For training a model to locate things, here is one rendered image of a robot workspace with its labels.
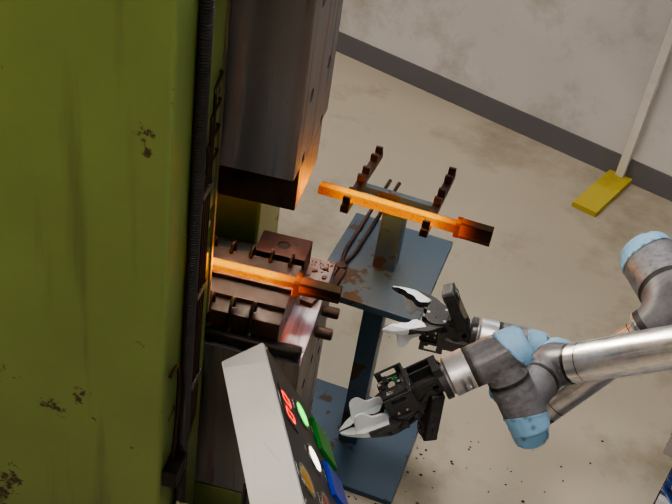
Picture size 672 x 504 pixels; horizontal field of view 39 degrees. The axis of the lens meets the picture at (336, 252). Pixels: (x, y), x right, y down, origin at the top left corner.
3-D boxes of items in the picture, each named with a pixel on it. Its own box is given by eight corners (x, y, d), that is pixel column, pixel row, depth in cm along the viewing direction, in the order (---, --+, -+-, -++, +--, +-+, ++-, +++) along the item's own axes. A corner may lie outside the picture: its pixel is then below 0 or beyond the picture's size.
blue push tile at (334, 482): (341, 481, 167) (325, 458, 163) (352, 516, 161) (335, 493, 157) (332, 485, 167) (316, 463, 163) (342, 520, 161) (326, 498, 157)
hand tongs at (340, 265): (388, 181, 299) (389, 177, 299) (401, 185, 298) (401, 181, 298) (320, 285, 252) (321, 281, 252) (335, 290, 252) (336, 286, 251)
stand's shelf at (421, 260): (451, 247, 278) (453, 241, 277) (417, 327, 247) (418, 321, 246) (355, 217, 284) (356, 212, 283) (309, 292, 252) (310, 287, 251)
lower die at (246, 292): (298, 292, 218) (302, 263, 213) (276, 348, 202) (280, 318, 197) (124, 251, 221) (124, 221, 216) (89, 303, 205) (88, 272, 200)
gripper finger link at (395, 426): (363, 418, 168) (407, 398, 168) (367, 424, 170) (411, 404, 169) (370, 438, 165) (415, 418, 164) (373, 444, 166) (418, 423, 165)
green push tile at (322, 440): (329, 438, 175) (313, 416, 170) (338, 470, 169) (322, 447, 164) (320, 443, 175) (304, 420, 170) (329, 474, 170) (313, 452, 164)
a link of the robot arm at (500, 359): (542, 371, 163) (522, 328, 161) (484, 397, 163) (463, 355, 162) (532, 357, 170) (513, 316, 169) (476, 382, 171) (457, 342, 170)
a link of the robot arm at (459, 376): (467, 365, 172) (483, 398, 165) (444, 376, 172) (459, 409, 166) (456, 340, 167) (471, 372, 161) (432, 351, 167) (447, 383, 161)
